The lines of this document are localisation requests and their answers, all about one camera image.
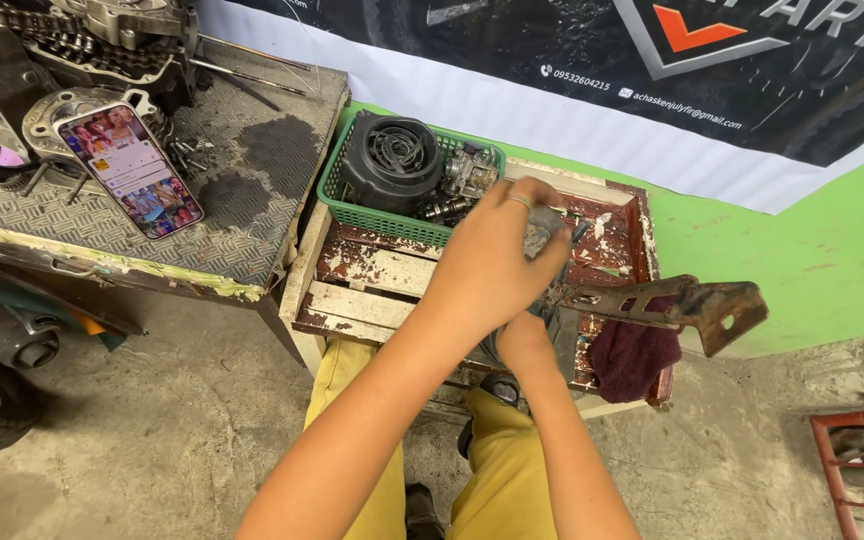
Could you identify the green plastic basket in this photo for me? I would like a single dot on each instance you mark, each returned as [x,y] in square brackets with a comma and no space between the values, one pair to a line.
[383,219]

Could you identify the long thin metal rod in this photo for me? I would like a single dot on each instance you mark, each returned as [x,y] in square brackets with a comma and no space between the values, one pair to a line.
[248,77]
[252,52]

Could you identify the black round fan cover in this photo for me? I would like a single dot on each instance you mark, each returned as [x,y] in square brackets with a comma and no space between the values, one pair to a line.
[391,161]

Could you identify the person's yellow trousers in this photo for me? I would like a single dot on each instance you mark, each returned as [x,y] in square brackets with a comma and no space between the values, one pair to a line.
[507,480]

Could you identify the maroon cloth rag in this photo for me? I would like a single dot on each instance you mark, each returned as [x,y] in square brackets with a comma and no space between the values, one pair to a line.
[631,352]

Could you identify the person's black shoe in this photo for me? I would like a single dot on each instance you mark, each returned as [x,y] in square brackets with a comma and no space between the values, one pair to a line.
[499,388]
[421,514]

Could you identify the cluster of small loose bolts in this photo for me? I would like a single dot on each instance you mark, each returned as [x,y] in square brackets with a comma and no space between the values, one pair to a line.
[186,154]

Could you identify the black metal rod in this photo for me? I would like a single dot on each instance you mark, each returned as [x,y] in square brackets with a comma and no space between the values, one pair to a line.
[248,91]

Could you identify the rusty metal bracket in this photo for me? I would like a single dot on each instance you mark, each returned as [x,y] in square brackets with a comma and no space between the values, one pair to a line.
[702,307]

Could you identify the black and white banner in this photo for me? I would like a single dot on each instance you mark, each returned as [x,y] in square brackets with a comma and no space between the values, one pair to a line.
[477,60]

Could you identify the red metal rack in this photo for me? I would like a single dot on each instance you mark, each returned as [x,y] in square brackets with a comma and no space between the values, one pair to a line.
[826,465]

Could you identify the peeling red white wooden crate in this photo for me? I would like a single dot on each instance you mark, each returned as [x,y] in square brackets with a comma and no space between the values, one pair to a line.
[372,270]

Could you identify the smartphone with clear case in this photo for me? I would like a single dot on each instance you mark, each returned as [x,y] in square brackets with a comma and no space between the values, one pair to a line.
[132,172]

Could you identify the grey metal carburetor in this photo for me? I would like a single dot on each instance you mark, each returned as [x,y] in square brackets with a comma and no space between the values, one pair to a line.
[471,172]

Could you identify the long steel bolt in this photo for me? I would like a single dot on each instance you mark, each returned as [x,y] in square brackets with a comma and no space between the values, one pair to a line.
[34,180]
[77,189]

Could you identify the small metal camshaft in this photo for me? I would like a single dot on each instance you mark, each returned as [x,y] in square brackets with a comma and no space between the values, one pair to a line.
[447,208]

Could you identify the person's left hand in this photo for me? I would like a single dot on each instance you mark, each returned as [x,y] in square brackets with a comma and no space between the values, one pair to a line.
[477,270]

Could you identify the grey sandpaper piece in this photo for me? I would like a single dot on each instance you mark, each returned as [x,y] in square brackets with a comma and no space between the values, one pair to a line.
[544,229]

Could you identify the checker plate metal workbench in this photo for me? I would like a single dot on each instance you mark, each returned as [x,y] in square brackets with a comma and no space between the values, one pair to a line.
[267,187]

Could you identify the person's right hand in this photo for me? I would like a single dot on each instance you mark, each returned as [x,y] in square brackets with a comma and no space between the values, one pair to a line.
[522,341]

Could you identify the black exhaust muffler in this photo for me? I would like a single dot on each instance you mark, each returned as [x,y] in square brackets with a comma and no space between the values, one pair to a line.
[16,337]

